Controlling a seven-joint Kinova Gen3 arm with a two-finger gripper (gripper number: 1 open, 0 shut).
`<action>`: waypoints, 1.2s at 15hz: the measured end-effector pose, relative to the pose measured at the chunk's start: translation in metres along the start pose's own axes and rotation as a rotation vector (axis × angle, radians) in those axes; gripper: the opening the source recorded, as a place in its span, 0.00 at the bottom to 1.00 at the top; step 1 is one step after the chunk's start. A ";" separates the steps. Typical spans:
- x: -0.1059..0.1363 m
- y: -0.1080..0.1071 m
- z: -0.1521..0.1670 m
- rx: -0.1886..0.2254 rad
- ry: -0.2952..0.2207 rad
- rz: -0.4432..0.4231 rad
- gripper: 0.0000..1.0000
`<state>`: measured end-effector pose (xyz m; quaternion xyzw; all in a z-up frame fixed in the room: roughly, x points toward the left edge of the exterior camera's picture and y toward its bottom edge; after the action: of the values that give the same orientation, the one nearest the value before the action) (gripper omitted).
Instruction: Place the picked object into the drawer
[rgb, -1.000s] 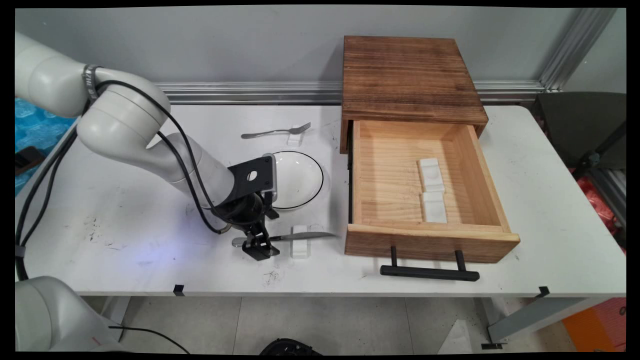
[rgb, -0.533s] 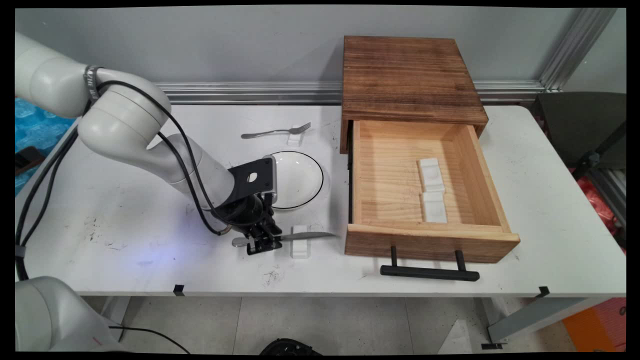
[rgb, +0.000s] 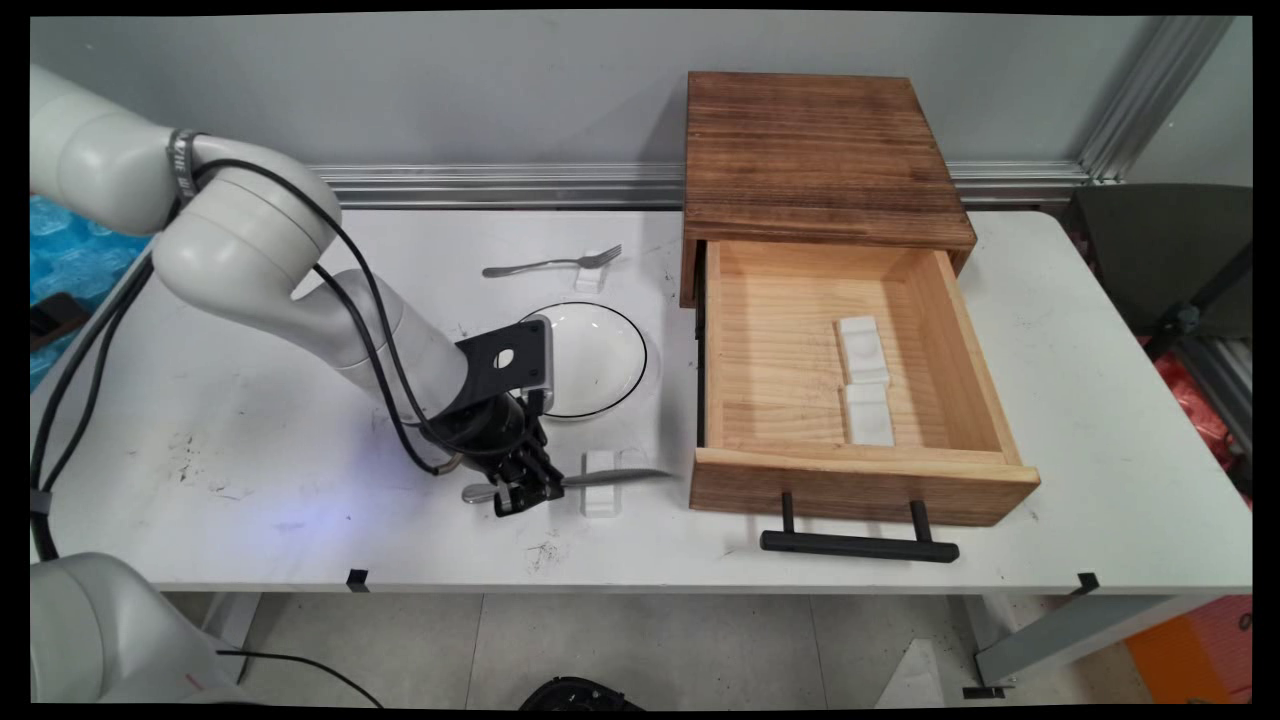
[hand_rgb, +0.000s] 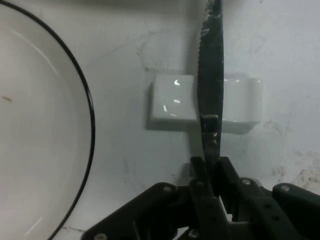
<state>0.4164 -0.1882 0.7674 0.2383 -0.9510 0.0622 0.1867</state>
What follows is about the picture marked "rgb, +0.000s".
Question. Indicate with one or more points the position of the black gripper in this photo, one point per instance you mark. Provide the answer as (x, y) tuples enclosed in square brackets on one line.
[(485, 435)]

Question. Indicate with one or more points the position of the steel serrated table knife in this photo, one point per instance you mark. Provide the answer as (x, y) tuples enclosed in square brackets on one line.
[(620, 476)]

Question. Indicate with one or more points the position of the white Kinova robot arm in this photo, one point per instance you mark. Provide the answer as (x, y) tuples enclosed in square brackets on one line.
[(240, 230)]

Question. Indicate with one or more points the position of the white ceramic knife rest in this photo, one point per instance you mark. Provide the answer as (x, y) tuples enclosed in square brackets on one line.
[(600, 500)]

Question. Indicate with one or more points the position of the white plate with black rim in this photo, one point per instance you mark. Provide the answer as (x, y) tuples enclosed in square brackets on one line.
[(595, 360)]

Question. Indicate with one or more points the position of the black tape piece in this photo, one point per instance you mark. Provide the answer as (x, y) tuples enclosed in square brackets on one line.
[(1087, 583), (357, 579)]

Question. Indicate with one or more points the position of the white ceramic fork rest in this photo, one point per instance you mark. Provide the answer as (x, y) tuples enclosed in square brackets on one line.
[(590, 280)]

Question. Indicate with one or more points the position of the black round floor object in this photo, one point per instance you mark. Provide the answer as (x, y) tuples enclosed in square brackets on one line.
[(580, 695)]

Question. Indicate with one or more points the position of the steel fork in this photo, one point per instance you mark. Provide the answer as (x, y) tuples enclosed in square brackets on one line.
[(540, 265)]

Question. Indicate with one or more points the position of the light wooden drawer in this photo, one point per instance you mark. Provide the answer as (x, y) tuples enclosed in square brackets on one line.
[(780, 380)]

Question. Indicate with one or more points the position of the white ceramic cutlery rest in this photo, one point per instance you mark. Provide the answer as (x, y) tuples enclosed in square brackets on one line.
[(862, 350), (868, 415)]

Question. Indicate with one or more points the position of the dark brown wooden cabinet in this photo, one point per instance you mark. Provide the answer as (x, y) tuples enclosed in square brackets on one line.
[(815, 150)]

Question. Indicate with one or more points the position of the blue plastic sheet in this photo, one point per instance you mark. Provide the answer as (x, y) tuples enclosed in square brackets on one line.
[(70, 260)]

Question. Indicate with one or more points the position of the grey table leg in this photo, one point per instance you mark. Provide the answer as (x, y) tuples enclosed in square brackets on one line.
[(1070, 630)]

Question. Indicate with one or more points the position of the red plastic bag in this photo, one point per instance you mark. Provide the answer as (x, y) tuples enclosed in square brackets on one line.
[(1200, 405)]

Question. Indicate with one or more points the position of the orange box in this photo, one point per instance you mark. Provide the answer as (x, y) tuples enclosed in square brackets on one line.
[(1195, 650)]

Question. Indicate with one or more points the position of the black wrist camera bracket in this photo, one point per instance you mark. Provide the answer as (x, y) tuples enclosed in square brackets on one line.
[(490, 375)]

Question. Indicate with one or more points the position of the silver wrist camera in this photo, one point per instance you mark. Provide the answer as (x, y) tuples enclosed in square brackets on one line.
[(541, 350)]

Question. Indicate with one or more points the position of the horizontal aluminium frame rail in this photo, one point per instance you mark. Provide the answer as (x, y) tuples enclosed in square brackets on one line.
[(500, 185)]

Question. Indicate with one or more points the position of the slanted aluminium frame post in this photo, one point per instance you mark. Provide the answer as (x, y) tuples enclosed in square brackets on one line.
[(1150, 100)]

